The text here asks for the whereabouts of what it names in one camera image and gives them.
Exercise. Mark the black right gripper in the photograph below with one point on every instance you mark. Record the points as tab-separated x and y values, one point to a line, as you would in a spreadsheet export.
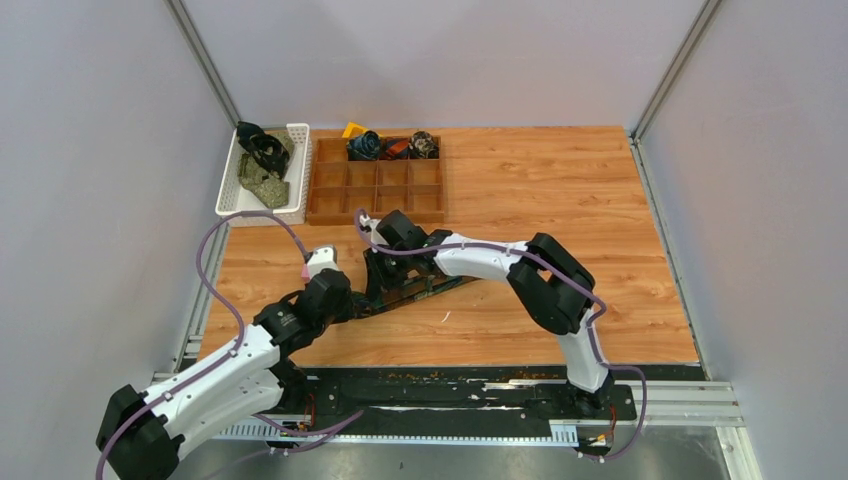
378	282

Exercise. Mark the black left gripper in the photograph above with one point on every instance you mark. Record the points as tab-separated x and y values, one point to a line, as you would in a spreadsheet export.
345	308

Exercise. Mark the dark patterned necktie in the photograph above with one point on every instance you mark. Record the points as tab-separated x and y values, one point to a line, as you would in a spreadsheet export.
381	297

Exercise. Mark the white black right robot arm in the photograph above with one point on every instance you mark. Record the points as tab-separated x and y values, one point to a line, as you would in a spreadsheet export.
553	287

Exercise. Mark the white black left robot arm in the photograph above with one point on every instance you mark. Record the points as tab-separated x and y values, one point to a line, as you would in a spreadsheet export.
146	434

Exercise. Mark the wooden compartment tray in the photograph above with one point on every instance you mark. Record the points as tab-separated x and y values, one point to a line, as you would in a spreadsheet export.
339	186

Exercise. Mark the rolled orange striped tie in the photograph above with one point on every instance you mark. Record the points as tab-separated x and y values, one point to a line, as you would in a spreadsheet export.
395	148

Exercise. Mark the rolled brown floral tie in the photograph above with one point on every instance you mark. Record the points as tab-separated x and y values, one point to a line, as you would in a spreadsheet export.
422	145

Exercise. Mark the rolled dark blue tie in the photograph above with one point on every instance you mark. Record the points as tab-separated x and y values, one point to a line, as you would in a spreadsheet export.
364	147

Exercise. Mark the olive green tie in basket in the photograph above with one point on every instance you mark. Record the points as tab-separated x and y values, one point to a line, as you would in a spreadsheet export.
272	191

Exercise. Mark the yellow object behind tray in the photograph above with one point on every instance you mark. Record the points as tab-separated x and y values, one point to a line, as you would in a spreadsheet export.
353	129

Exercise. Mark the white plastic basket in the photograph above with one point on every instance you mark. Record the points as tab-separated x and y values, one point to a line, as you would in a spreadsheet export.
232	198

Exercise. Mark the black patterned tie in basket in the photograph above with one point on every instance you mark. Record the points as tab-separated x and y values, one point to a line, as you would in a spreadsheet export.
266	150

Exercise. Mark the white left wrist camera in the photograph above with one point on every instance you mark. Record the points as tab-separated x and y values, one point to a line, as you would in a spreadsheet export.
320	259

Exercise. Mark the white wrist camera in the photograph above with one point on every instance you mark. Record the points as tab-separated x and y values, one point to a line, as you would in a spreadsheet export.
320	259
368	226

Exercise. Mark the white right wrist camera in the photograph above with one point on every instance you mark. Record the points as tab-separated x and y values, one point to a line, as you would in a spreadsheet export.
368	226

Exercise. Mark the aluminium frame rail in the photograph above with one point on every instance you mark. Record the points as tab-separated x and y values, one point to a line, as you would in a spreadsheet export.
191	34

